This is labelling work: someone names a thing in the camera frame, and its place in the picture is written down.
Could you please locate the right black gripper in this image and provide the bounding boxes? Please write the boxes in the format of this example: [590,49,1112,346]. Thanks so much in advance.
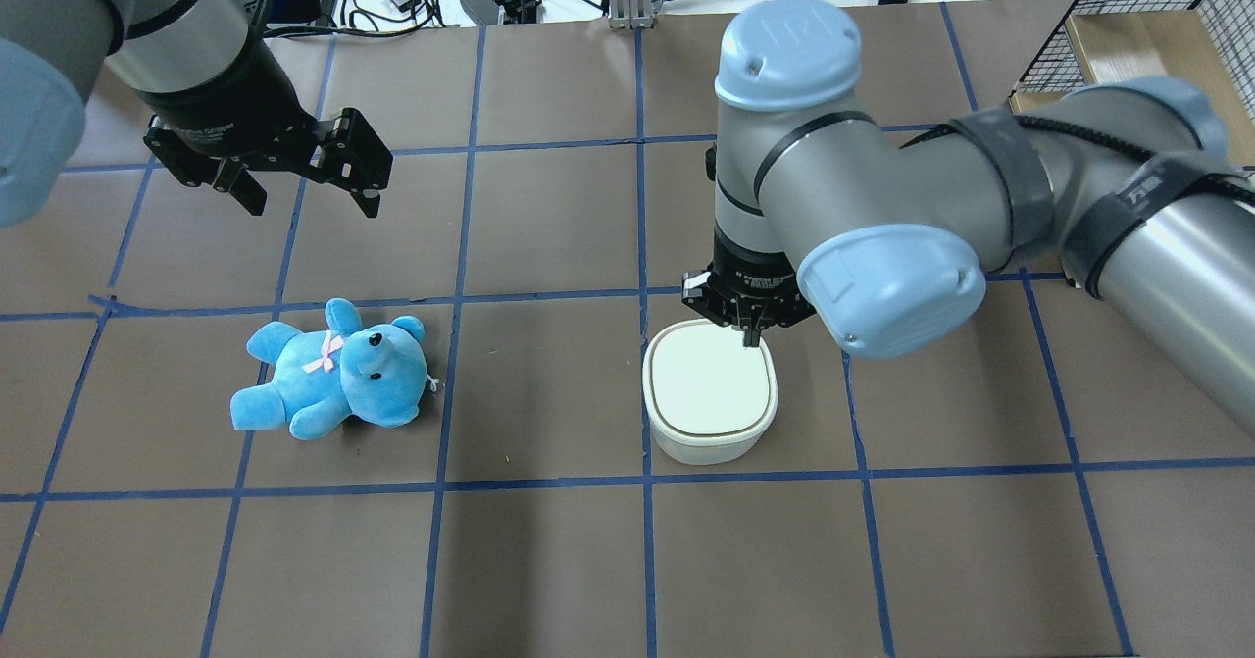
[680,230,816,348]

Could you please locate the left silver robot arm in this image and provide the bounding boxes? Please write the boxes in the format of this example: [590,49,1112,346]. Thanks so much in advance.
[3,0,330,226]

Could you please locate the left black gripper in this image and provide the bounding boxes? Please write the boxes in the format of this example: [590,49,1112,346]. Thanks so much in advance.
[143,107,393,218]

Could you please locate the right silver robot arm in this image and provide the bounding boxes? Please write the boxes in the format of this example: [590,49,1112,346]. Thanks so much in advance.
[681,0,1252,431]

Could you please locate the blue teddy bear plush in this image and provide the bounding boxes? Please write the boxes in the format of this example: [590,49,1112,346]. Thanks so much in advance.
[228,299,439,440]

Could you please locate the wire mesh cage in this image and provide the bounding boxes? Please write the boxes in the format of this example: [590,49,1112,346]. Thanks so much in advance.
[1020,0,1255,100]

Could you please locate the white trash can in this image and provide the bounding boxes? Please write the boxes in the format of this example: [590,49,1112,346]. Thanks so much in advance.
[643,319,779,466]

